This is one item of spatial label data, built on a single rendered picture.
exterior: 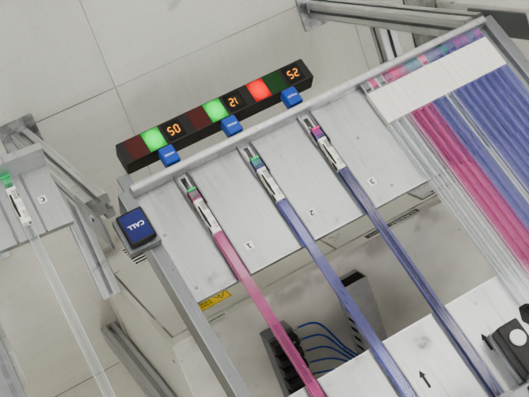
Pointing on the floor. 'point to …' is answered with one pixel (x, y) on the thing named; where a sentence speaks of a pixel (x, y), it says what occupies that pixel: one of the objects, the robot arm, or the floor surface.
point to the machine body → (300, 297)
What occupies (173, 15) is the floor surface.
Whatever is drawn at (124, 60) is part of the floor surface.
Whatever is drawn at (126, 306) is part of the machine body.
